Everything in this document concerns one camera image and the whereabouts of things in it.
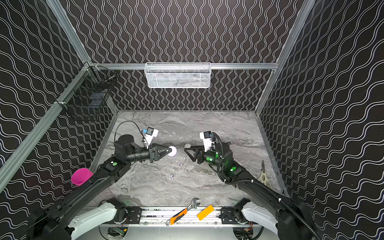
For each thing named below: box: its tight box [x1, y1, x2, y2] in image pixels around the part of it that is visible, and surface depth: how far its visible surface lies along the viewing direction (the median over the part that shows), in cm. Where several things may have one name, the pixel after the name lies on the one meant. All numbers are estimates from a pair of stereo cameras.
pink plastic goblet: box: [71, 168, 94, 187], surface depth 74 cm
